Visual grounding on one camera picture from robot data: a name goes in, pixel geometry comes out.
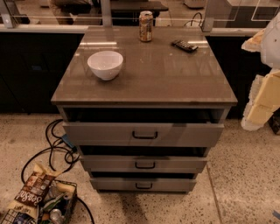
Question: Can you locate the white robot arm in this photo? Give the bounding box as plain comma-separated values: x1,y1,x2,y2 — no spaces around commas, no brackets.
241,13,280,131

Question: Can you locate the white ceramic bowl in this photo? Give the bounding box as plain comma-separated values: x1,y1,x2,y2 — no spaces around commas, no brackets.
87,51,123,81

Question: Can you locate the grey three-drawer cabinet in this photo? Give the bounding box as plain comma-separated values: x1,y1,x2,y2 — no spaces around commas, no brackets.
52,26,237,180

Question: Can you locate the top grey drawer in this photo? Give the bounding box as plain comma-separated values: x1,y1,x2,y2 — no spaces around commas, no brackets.
63,122,224,147

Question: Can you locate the grey drawer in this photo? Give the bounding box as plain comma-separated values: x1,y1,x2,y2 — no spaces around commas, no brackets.
90,178,196,193
63,122,224,147
80,155,207,173

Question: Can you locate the middle grey drawer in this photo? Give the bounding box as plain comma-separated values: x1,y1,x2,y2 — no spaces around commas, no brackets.
80,155,207,173

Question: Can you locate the bottom grey drawer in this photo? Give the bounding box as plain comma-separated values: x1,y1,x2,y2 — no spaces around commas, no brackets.
90,178,196,193

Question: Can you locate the orange soda can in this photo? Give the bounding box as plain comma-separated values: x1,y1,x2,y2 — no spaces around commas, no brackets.
139,10,153,42

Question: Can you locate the silver can in basket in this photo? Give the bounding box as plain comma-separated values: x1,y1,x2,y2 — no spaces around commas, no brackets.
50,209,64,224

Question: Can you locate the brown snack chip bag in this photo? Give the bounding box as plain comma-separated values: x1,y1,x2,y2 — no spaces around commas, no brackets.
8,163,61,219

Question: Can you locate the black floor cable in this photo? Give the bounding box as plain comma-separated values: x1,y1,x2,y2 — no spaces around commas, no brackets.
20,118,96,224

